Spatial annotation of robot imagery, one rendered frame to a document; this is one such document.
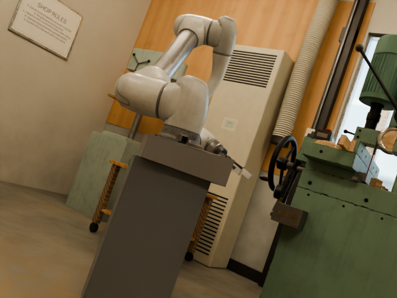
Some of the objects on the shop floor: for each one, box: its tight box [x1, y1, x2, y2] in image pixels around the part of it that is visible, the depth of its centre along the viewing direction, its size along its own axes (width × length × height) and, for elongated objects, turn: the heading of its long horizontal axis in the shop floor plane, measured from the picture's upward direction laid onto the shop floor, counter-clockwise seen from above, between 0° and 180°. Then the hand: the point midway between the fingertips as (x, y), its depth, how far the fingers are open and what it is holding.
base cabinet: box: [259, 187, 397, 298], centre depth 189 cm, size 45×58×71 cm
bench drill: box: [65, 48, 188, 222], centre depth 401 cm, size 48×62×158 cm
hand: (244, 174), depth 223 cm, fingers open, 13 cm apart
